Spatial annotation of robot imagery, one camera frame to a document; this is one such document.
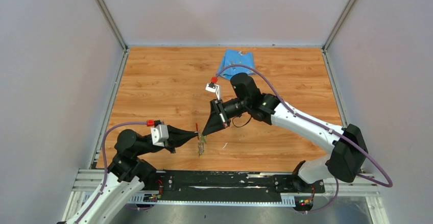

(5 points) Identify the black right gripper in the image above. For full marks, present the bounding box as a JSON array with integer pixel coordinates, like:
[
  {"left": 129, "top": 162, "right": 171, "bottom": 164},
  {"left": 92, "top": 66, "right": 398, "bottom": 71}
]
[{"left": 203, "top": 98, "right": 250, "bottom": 136}]

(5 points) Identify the metal keyring plate with spring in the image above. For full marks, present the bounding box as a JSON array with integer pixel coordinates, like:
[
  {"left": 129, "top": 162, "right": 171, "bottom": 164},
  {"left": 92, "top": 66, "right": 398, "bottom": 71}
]
[{"left": 196, "top": 122, "right": 205, "bottom": 157}]

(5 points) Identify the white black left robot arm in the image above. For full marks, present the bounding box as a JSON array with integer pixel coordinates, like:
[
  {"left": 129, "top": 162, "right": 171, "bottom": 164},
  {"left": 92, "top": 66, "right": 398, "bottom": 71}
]
[{"left": 66, "top": 120, "right": 199, "bottom": 223}]

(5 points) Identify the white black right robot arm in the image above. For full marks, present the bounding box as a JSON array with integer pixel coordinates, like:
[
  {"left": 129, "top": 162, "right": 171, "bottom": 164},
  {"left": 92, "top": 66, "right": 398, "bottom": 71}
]
[{"left": 202, "top": 73, "right": 367, "bottom": 192}]

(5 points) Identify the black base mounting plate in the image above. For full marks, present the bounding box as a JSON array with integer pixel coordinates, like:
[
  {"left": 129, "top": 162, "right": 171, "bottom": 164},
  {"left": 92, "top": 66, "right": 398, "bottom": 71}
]
[{"left": 141, "top": 170, "right": 325, "bottom": 203}]

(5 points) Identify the blue folded cloth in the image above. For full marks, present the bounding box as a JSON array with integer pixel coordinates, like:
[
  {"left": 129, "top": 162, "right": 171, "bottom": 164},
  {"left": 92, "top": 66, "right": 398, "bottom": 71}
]
[{"left": 217, "top": 49, "right": 255, "bottom": 80}]

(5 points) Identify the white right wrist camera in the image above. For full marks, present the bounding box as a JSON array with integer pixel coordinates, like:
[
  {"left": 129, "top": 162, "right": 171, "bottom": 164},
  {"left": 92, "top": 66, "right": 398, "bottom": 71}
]
[{"left": 205, "top": 83, "right": 221, "bottom": 100}]

